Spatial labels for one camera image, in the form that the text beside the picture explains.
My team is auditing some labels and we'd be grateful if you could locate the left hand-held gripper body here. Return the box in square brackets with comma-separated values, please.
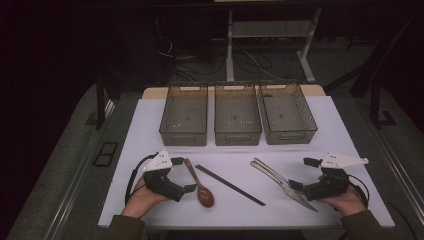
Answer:
[142, 149, 186, 203]

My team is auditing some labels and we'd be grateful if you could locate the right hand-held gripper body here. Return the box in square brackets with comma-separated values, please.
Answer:
[301, 152, 370, 202]

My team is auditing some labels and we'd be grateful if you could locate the brown wooden spoon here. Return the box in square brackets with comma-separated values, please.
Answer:
[183, 157, 215, 208]

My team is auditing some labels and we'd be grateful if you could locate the smoky transparent plastic bin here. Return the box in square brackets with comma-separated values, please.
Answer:
[257, 80, 318, 146]
[213, 82, 263, 147]
[158, 82, 209, 147]

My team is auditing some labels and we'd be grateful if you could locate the person's right hand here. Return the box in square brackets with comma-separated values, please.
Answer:
[318, 174, 367, 218]

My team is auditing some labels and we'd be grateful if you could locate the person's left hand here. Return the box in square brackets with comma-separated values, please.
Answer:
[120, 176, 169, 219]

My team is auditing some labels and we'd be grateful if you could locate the white table cover sheet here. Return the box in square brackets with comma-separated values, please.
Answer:
[98, 95, 396, 229]

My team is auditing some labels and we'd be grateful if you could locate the black metal stand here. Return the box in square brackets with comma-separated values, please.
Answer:
[349, 9, 424, 130]

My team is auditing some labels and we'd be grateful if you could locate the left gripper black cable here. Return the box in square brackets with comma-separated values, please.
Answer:
[124, 152, 159, 206]

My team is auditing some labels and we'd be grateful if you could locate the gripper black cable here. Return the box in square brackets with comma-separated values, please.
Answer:
[346, 173, 371, 209]
[124, 152, 159, 206]

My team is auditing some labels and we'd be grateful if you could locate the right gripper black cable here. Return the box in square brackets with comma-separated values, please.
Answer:
[346, 173, 371, 209]

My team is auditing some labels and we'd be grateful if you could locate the black floor socket frame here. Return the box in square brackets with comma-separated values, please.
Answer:
[92, 141, 120, 168]

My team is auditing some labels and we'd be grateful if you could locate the metal floor rail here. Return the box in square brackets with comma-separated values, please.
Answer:
[43, 99, 116, 240]
[361, 109, 424, 214]

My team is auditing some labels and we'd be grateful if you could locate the thin white floor cable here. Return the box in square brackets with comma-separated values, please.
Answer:
[243, 49, 284, 81]

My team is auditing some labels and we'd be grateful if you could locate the black floor cable loop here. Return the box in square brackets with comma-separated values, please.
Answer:
[233, 49, 273, 76]

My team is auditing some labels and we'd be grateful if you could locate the white metal desk frame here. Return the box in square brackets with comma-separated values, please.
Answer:
[225, 8, 323, 84]

